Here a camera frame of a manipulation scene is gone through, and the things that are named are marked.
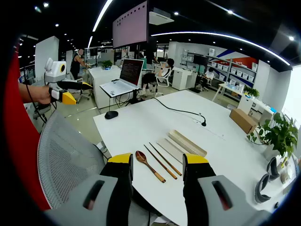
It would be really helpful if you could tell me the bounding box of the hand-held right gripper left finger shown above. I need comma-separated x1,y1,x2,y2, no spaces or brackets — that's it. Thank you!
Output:
44,153,134,226

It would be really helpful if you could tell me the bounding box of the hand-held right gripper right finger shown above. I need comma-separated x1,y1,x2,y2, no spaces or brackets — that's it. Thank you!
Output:
182,153,271,226

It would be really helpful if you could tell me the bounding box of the brown wooden chopstick utensil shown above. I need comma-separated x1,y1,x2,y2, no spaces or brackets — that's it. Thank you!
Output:
143,144,178,180
149,142,183,177

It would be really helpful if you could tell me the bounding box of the brown wooden spoon utensil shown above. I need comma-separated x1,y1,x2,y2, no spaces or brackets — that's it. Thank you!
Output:
135,150,166,184

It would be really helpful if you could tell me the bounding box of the beige cutlery case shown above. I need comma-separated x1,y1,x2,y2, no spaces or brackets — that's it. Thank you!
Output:
167,129,208,158

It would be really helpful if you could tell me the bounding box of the beige cutlery case lid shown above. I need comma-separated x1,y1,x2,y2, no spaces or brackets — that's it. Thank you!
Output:
156,138,189,165

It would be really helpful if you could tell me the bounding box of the person's left hand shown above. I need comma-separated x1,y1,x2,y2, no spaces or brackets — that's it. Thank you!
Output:
34,85,52,105

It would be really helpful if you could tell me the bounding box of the grey swivel chair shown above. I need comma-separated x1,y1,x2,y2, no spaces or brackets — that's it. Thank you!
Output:
74,80,94,102

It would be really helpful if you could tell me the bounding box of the white laptop desk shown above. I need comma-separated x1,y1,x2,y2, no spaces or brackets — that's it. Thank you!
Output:
88,66,142,109

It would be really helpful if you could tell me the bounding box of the black office chair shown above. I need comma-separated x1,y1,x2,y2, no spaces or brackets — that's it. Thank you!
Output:
32,103,52,124

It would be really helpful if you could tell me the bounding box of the black computer mouse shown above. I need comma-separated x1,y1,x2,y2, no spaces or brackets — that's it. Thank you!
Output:
104,110,119,120

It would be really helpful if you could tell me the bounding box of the grey mesh office chair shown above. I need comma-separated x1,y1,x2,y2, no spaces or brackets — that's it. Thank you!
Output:
37,110,107,210

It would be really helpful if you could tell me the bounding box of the person's red shirt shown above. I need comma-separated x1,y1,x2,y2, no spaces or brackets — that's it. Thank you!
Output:
4,47,51,210

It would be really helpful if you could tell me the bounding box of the grey black curved device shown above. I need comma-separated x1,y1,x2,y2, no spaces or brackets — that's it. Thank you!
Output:
266,156,281,181
254,173,271,204

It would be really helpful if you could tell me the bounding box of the white open laptop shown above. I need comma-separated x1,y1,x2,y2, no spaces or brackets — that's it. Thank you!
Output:
100,58,145,98

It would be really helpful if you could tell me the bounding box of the large hanging monitor screen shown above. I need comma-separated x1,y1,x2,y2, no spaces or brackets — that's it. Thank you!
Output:
112,0,150,49

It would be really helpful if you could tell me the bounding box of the brown cardboard box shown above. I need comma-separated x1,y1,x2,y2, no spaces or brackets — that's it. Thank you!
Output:
229,108,258,135

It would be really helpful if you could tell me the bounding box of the white office chair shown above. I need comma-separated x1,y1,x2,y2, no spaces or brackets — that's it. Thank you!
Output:
155,67,174,88

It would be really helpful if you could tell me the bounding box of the large potted green plant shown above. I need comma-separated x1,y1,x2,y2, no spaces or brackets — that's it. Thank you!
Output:
246,112,299,162

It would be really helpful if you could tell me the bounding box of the white side table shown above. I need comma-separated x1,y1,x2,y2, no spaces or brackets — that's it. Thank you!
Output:
211,82,246,102

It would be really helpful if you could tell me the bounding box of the ceiling air conditioner unit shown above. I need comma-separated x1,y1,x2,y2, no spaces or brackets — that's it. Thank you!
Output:
149,8,175,26

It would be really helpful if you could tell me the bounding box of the white square cabinet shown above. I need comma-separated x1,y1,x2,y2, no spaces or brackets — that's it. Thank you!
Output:
171,67,198,91

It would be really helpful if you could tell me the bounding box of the small potted green plant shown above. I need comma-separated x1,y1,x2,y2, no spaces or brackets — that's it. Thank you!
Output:
243,85,261,98

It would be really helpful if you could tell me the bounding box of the shelving with white bins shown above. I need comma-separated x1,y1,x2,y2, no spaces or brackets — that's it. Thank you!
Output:
206,55,258,95

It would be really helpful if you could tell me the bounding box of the black monitor on stand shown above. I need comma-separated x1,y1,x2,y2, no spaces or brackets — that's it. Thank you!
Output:
192,55,209,67

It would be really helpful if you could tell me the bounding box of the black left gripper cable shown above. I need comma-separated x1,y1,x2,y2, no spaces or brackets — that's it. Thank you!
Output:
25,83,48,124

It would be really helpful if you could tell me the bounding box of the black power cable with plug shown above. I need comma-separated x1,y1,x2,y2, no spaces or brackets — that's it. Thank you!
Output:
152,97,207,127

